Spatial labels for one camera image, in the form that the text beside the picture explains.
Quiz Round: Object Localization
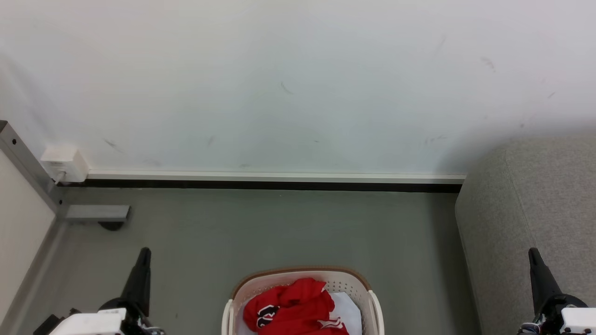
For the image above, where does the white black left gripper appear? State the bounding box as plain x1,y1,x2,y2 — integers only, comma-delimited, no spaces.
33,248,164,335

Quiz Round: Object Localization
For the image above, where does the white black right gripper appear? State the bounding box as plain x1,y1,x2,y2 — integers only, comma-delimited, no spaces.
518,248,596,335

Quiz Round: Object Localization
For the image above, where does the red garment with white trim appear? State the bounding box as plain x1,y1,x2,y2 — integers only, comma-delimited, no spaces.
243,278,350,335

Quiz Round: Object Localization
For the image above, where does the cream perforated laundry basket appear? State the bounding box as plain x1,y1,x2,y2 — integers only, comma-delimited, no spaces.
221,266,385,335

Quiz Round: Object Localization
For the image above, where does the grey fabric sofa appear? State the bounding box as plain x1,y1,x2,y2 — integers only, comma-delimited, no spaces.
455,135,596,335

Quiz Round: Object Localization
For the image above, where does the beige panel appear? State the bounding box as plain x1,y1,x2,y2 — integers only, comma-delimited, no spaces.
0,149,57,322

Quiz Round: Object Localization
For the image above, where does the white wall socket box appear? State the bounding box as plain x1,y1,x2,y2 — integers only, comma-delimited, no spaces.
41,146,89,184

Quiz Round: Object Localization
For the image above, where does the grey metal frame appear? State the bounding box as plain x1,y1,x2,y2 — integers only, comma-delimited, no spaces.
0,120,131,222

